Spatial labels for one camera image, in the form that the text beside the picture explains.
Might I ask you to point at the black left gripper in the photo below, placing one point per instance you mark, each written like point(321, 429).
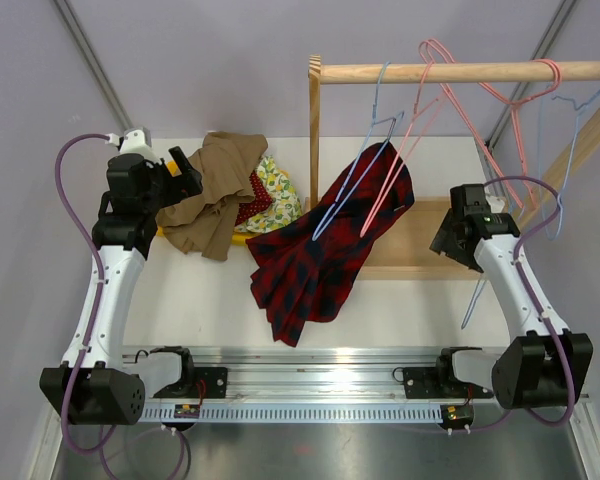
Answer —
point(186, 184)

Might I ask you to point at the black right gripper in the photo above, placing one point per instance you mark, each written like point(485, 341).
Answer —
point(443, 241)

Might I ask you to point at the tan brown skirt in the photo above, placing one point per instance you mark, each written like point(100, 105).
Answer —
point(248, 147)

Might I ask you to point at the red white polka-dot skirt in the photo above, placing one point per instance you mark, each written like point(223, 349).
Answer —
point(261, 202)

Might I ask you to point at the lemon print skirt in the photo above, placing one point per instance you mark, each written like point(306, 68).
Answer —
point(286, 206)

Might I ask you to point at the red black plaid skirt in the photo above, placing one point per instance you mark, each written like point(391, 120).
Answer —
point(306, 270)

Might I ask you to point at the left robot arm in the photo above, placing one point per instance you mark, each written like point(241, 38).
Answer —
point(110, 285)

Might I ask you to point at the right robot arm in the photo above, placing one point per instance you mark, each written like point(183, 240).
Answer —
point(546, 363)

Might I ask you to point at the yellow plastic tray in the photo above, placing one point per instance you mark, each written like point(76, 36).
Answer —
point(205, 222)

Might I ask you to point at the wooden rack rod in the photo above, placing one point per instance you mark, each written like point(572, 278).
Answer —
point(512, 72)

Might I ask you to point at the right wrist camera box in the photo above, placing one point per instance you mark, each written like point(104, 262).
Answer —
point(497, 204)

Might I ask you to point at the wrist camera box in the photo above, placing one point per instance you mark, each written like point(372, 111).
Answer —
point(136, 141)
point(497, 204)

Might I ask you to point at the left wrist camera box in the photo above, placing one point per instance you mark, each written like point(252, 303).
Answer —
point(136, 141)

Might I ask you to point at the wooden rack left post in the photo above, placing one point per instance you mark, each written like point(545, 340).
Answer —
point(314, 78)

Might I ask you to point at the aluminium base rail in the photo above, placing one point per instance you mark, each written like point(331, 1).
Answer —
point(331, 385)

